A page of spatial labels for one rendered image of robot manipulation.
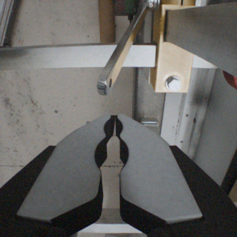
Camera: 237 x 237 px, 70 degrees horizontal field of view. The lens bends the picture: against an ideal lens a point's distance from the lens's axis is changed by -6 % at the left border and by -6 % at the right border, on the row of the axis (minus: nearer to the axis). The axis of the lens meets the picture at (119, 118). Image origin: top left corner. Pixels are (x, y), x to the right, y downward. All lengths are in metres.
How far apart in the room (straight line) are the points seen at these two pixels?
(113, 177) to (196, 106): 1.22
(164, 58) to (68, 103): 1.07
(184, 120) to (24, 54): 0.49
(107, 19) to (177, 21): 0.85
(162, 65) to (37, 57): 0.18
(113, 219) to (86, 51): 0.26
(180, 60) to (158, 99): 0.22
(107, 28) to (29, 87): 0.66
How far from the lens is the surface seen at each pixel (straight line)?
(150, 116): 0.48
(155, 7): 0.27
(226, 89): 0.53
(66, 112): 1.32
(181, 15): 0.19
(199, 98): 0.59
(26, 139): 1.58
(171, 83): 0.25
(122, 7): 0.41
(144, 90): 0.45
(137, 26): 0.18
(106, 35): 1.04
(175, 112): 0.58
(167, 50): 0.25
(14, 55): 0.30
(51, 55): 0.27
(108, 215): 0.33
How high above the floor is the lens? 1.11
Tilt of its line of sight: 60 degrees down
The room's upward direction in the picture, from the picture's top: 180 degrees counter-clockwise
